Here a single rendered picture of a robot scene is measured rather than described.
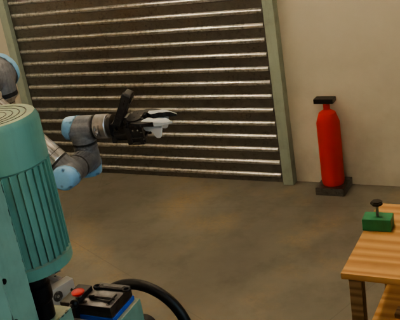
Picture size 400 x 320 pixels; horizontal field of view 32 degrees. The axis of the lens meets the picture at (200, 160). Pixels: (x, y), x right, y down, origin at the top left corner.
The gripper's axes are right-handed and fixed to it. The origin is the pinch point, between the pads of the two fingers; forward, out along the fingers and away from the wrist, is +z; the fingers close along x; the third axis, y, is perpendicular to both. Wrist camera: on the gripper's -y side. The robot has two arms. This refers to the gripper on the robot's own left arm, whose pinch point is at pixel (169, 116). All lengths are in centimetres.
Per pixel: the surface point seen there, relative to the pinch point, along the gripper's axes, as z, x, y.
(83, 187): -167, -211, 154
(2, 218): 2, 87, -24
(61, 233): 5, 77, -13
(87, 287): -5, 60, 15
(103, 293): -1, 61, 16
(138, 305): 6, 59, 21
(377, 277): 54, -18, 74
